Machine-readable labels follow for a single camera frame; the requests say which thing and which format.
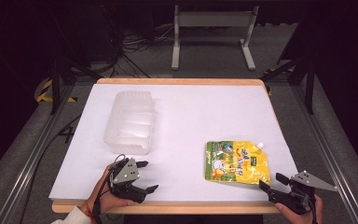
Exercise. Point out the white metal stand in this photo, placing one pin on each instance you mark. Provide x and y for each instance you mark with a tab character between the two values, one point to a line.
213	19

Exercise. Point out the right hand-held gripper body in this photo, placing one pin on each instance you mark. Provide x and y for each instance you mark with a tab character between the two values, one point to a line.
304	183

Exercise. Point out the yellow black striped tape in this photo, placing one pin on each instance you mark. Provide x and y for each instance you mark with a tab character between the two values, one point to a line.
45	90

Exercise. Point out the person's left hand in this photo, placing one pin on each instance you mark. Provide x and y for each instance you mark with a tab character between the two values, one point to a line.
102	199

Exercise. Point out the black stand leg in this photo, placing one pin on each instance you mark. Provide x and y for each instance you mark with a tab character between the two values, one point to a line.
309	84
55	90

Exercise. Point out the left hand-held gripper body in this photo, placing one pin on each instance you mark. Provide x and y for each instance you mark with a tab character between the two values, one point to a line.
126	174

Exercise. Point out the translucent plastic container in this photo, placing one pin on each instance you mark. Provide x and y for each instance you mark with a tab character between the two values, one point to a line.
132	124

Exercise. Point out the white table sheet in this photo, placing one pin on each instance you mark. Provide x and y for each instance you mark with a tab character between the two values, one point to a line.
192	118

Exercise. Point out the yellow spouted pouch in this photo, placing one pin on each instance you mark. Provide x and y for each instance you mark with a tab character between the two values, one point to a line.
239	163

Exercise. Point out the person's right hand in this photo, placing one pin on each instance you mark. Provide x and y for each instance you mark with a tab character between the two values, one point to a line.
301	219

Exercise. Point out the aluminium rail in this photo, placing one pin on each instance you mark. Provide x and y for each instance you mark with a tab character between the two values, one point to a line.
332	155
28	169

